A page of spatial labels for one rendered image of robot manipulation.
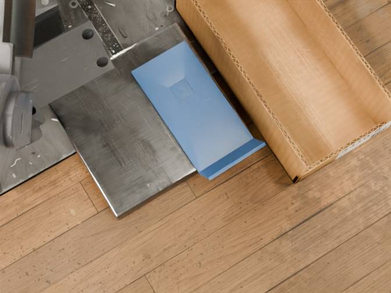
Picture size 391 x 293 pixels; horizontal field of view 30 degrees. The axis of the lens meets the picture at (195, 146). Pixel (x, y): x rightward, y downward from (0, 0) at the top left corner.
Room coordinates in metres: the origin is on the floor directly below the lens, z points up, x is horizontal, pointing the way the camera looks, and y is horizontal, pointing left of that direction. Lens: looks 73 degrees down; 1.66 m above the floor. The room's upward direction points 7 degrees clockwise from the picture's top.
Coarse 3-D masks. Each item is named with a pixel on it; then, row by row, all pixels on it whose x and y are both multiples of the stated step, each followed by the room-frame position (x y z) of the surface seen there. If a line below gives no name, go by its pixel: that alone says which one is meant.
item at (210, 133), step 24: (144, 72) 0.31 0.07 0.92; (168, 72) 0.31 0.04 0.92; (192, 72) 0.31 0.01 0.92; (168, 96) 0.28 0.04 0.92; (192, 96) 0.29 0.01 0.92; (216, 96) 0.29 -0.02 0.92; (168, 120) 0.25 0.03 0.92; (192, 120) 0.26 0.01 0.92; (216, 120) 0.26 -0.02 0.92; (240, 120) 0.26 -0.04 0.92; (192, 144) 0.23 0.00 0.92; (216, 144) 0.23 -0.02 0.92; (240, 144) 0.24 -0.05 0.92; (264, 144) 0.23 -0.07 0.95; (216, 168) 0.20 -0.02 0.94
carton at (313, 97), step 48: (192, 0) 0.38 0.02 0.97; (240, 0) 0.42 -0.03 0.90; (288, 0) 0.42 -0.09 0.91; (240, 48) 0.36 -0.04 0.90; (288, 48) 0.37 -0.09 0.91; (336, 48) 0.36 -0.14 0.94; (240, 96) 0.29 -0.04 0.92; (288, 96) 0.31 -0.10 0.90; (336, 96) 0.31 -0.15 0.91; (384, 96) 0.30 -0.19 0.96; (288, 144) 0.23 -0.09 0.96; (336, 144) 0.26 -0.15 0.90
